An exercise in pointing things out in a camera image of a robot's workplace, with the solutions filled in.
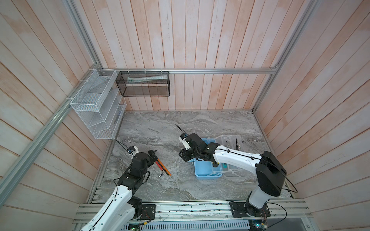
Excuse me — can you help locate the red handled tool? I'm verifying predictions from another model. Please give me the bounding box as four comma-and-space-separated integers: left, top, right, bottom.
156, 160, 166, 175

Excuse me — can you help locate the blue plastic tool box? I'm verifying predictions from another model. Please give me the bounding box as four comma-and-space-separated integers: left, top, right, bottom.
187, 134, 246, 180

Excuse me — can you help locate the orange pencil tool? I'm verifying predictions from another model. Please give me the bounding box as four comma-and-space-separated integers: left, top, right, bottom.
157, 159, 172, 176

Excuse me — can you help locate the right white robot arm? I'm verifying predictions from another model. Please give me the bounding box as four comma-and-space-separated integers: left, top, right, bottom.
179, 132, 287, 209

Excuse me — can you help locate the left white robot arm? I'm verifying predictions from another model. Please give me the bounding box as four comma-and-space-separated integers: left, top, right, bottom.
81, 150, 158, 231

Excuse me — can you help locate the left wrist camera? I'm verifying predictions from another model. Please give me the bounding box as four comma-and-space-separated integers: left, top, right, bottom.
127, 146, 138, 154

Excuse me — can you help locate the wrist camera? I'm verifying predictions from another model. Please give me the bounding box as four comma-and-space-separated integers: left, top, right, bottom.
179, 132, 190, 150
127, 146, 138, 154

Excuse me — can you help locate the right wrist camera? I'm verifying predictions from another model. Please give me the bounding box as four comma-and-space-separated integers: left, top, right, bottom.
179, 132, 190, 150

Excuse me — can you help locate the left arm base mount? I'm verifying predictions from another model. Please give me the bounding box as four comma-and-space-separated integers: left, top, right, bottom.
132, 204, 156, 221

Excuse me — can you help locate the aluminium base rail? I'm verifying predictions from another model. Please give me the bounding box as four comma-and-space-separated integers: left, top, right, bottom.
73, 198, 312, 227

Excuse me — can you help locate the white wire mesh shelf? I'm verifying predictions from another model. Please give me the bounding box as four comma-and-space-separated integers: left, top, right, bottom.
70, 69, 127, 140

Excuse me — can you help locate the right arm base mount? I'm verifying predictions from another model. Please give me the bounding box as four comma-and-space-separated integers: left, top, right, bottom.
229, 201, 271, 218

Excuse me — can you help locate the black wire mesh basket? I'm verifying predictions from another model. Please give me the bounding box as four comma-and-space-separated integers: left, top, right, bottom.
116, 70, 171, 97

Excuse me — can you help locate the aluminium frame rail back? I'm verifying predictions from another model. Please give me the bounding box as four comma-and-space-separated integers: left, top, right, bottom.
115, 67, 277, 75

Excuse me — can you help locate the aluminium frame rail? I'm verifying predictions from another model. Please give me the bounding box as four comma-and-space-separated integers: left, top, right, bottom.
1, 1, 105, 210
251, 1, 322, 115
115, 67, 277, 75

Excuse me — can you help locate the aluminium frame rail right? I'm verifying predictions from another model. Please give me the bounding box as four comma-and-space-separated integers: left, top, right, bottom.
251, 1, 322, 115

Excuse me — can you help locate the aluminium frame rail left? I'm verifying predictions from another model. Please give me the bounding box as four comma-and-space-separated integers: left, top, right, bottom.
1, 1, 105, 210

